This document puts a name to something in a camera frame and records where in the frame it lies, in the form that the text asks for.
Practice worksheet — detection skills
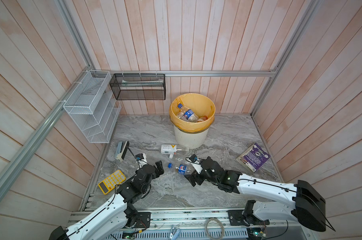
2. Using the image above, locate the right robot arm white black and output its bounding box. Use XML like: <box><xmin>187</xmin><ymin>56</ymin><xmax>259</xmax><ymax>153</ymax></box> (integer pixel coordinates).
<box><xmin>177</xmin><ymin>155</ymin><xmax>335</xmax><ymax>232</ymax></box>

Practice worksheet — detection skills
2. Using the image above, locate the white wire mesh shelf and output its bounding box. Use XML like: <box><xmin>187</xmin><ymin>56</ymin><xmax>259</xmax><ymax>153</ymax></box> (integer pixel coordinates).
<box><xmin>64</xmin><ymin>71</ymin><xmax>121</xmax><ymax>144</ymax></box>

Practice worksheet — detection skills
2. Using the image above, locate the yellow calculator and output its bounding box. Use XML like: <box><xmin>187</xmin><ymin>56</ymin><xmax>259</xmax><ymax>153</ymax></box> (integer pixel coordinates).
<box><xmin>98</xmin><ymin>170</ymin><xmax>126</xmax><ymax>195</ymax></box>

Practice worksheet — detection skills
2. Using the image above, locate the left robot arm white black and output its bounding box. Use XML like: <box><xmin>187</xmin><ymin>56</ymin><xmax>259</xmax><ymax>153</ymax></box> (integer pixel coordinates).
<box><xmin>49</xmin><ymin>161</ymin><xmax>164</xmax><ymax>240</ymax></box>

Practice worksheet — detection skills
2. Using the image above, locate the purple framed card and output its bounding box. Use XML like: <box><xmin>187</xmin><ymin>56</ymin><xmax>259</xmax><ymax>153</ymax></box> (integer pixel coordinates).
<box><xmin>236</xmin><ymin>143</ymin><xmax>271</xmax><ymax>173</ymax></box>

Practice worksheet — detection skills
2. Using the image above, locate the blue label crushed bottle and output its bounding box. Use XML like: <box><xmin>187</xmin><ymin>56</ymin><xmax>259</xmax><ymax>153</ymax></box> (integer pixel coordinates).
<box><xmin>168</xmin><ymin>163</ymin><xmax>193</xmax><ymax>175</ymax></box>

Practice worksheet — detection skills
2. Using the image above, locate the coiled grey cable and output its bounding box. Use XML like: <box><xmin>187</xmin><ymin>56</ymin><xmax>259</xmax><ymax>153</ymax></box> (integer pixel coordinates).
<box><xmin>204</xmin><ymin>218</ymin><xmax>226</xmax><ymax>240</ymax></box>

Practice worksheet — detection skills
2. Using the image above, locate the cream waste bin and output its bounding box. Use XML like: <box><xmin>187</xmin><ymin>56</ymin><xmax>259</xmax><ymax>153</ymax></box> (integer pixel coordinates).
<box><xmin>174</xmin><ymin>126</ymin><xmax>209</xmax><ymax>149</ymax></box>

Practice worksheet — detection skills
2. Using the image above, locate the black smartphone white case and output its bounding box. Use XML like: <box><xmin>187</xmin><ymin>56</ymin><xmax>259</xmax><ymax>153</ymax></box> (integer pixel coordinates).
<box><xmin>115</xmin><ymin>141</ymin><xmax>129</xmax><ymax>162</ymax></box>

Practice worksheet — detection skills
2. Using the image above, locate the yellow bin liner bag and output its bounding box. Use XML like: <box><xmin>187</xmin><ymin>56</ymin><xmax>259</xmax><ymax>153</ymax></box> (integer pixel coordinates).
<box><xmin>169</xmin><ymin>93</ymin><xmax>216</xmax><ymax>133</ymax></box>

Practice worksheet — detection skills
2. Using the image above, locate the blue cap crushed bottle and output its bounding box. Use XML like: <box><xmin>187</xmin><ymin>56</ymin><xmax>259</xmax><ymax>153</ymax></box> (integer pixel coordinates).
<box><xmin>177</xmin><ymin>103</ymin><xmax>199</xmax><ymax>123</ymax></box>

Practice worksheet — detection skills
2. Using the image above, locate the clear bottle white cap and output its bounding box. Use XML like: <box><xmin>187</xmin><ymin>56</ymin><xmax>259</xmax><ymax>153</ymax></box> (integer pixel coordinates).
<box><xmin>169</xmin><ymin>154</ymin><xmax>192</xmax><ymax>164</ymax></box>

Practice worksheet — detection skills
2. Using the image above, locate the orange cap small bottle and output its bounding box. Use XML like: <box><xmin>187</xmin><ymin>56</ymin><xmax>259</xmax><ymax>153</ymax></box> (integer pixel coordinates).
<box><xmin>197</xmin><ymin>116</ymin><xmax>208</xmax><ymax>123</ymax></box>

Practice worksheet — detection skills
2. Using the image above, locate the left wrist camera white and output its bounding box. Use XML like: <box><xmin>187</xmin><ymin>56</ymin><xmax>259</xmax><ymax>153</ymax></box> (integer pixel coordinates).
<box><xmin>135</xmin><ymin>154</ymin><xmax>148</xmax><ymax>168</ymax></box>

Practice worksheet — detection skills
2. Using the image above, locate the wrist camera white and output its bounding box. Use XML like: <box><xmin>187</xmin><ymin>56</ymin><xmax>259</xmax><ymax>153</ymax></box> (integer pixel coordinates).
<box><xmin>135</xmin><ymin>154</ymin><xmax>148</xmax><ymax>168</ymax></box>
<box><xmin>189</xmin><ymin>154</ymin><xmax>203</xmax><ymax>174</ymax></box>

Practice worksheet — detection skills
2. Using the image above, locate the white label clear bottle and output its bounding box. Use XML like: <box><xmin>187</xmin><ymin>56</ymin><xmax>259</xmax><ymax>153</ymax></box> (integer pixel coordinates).
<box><xmin>161</xmin><ymin>144</ymin><xmax>189</xmax><ymax>155</ymax></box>

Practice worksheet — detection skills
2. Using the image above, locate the black mesh basket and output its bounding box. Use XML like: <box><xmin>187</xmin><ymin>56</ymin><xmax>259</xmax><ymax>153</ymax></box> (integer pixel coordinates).
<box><xmin>110</xmin><ymin>73</ymin><xmax>166</xmax><ymax>101</ymax></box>

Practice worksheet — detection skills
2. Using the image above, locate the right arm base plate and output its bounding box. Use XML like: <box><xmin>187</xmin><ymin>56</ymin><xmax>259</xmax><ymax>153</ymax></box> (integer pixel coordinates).
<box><xmin>227</xmin><ymin>210</ymin><xmax>270</xmax><ymax>227</ymax></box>

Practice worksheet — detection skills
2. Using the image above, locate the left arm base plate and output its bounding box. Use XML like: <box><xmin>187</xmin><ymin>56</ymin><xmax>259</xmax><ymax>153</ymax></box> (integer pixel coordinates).
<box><xmin>125</xmin><ymin>212</ymin><xmax>151</xmax><ymax>229</ymax></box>

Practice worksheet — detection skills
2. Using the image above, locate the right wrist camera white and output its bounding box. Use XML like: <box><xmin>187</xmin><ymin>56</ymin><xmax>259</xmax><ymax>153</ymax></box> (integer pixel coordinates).
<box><xmin>189</xmin><ymin>154</ymin><xmax>203</xmax><ymax>174</ymax></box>

